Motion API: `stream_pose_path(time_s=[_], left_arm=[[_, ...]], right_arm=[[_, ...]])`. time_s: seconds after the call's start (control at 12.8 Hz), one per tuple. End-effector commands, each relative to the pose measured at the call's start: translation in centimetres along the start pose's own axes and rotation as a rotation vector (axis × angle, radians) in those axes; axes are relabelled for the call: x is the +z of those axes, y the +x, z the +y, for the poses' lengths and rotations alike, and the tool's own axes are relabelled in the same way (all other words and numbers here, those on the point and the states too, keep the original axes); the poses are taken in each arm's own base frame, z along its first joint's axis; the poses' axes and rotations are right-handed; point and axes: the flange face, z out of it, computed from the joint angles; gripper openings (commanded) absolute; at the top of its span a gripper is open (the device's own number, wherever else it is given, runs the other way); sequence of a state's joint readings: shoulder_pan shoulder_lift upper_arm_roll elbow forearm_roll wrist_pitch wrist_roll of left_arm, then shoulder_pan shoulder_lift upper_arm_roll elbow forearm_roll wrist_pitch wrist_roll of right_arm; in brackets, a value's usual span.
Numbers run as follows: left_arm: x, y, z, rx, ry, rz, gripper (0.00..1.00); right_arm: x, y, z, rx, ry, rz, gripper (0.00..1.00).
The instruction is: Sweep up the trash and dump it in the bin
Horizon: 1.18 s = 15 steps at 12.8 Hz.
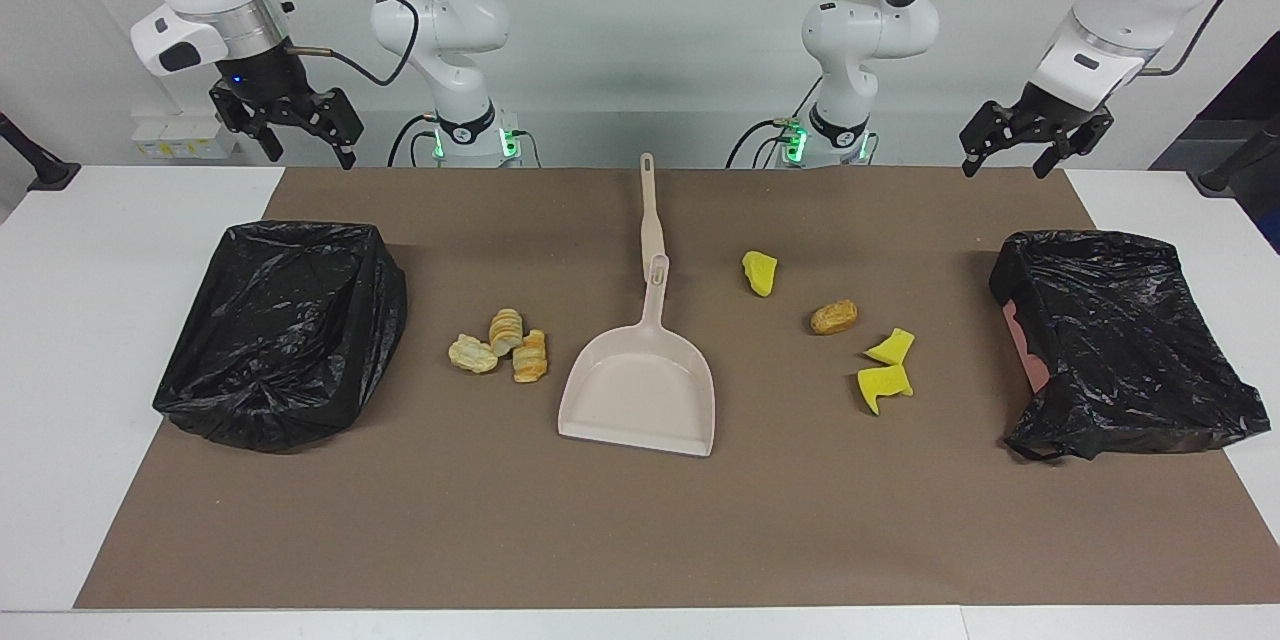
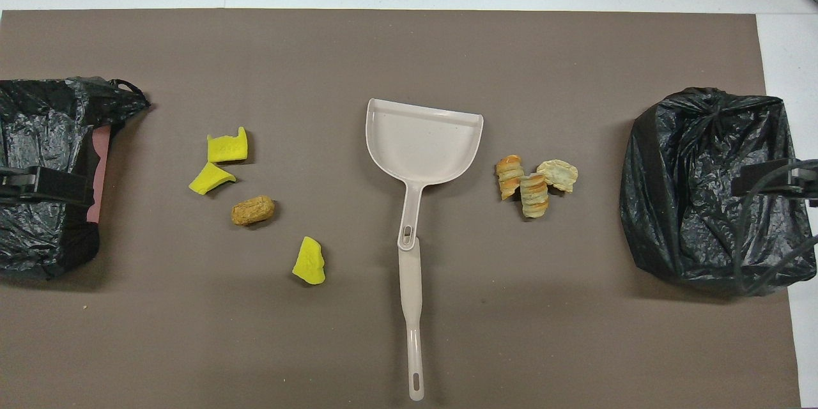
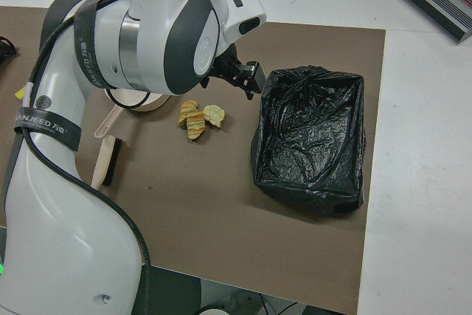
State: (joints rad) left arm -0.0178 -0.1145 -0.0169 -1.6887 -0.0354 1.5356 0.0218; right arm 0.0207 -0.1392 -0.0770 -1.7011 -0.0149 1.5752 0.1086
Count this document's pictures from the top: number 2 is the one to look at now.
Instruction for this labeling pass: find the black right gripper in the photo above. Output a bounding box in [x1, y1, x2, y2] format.
[732, 158, 818, 206]

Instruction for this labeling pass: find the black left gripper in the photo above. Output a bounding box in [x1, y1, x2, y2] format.
[0, 166, 96, 206]

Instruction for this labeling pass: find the yellow sponge piece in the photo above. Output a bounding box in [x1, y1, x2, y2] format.
[206, 127, 250, 164]
[291, 236, 327, 286]
[188, 162, 237, 196]

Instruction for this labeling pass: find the brown toy bread roll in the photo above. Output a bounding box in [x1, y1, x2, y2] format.
[230, 196, 277, 227]

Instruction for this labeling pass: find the pale flaky puff pastry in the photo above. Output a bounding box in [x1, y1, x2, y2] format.
[536, 159, 580, 194]

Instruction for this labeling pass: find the striped spiral pastry roll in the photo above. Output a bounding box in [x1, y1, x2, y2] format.
[519, 173, 550, 219]
[495, 154, 525, 201]

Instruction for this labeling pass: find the beige plastic dustpan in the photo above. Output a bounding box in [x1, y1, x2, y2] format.
[366, 98, 484, 251]

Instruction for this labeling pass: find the beige hand brush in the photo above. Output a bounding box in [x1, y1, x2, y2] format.
[397, 236, 426, 402]

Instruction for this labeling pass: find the pink plastic bin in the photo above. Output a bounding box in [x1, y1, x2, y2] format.
[86, 125, 113, 224]

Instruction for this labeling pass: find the right black bag bin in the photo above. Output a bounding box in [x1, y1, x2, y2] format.
[0, 77, 152, 282]

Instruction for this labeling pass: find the black bag lined bin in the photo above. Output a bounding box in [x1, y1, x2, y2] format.
[619, 86, 818, 298]

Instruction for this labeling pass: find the brown table mat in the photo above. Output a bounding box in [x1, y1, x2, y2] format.
[0, 8, 803, 409]

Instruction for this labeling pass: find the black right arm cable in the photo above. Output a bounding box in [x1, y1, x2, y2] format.
[730, 163, 818, 298]

